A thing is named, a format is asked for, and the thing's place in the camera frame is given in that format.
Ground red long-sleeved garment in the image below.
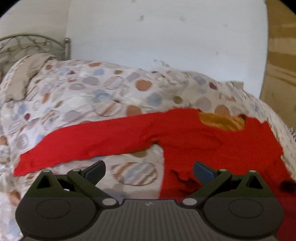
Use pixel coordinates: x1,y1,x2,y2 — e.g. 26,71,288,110
14,108,295,240

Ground patterned circle-print quilt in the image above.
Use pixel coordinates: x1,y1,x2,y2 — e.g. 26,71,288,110
1,58,295,240

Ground brown wooden wardrobe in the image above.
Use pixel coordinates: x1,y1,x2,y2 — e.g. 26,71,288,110
260,1,295,128

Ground beige pillow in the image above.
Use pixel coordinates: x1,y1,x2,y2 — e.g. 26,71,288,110
1,53,56,102

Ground metal bed headboard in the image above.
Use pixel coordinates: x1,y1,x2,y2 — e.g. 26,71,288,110
1,33,71,79

